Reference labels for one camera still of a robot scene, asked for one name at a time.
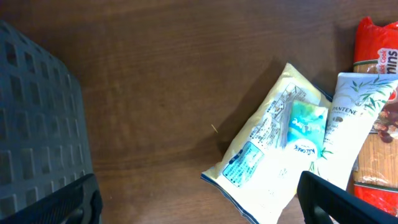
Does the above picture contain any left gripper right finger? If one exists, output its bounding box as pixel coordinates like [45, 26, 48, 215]
[297, 171, 397, 224]

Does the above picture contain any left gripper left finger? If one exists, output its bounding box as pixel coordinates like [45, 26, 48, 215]
[1, 174, 103, 224]

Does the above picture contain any cream snack bag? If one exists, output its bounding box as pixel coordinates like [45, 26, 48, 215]
[201, 63, 331, 223]

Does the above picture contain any white shampoo tube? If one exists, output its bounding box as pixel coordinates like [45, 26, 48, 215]
[313, 72, 397, 190]

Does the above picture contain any orange spaghetti packet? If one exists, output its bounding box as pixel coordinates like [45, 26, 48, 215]
[353, 17, 397, 217]

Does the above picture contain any grey plastic basket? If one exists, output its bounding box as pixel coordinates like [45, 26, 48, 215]
[1, 22, 93, 218]

